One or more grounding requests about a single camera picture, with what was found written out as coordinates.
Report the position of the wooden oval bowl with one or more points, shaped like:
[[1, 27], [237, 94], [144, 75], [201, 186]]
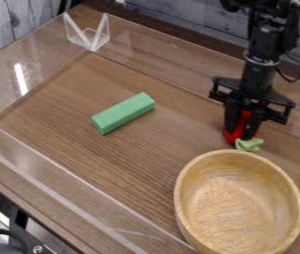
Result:
[[237, 204]]

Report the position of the clear acrylic tray enclosure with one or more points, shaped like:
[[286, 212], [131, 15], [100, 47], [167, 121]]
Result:
[[99, 189]]

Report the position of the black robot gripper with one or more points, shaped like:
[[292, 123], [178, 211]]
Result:
[[276, 105]]

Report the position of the green rectangular foam block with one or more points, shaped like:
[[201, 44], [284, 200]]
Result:
[[123, 112]]

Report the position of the red plush strawberry green leaf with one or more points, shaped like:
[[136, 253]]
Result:
[[243, 145]]

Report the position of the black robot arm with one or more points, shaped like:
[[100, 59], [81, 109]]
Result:
[[272, 38]]

